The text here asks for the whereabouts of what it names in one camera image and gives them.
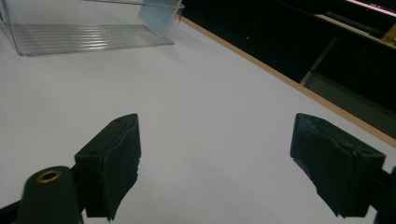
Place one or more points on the white metal stand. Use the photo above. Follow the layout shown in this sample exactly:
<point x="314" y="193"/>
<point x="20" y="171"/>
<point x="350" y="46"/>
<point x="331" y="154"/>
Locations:
<point x="320" y="60"/>

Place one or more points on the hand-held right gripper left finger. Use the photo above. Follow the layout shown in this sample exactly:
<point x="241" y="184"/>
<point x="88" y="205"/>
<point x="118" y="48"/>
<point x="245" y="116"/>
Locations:
<point x="109" y="161"/>

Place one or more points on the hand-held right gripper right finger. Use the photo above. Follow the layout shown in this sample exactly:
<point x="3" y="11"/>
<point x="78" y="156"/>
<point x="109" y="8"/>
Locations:
<point x="339" y="168"/>

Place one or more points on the clear plastic box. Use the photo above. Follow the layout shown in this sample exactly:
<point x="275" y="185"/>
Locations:
<point x="77" y="37"/>

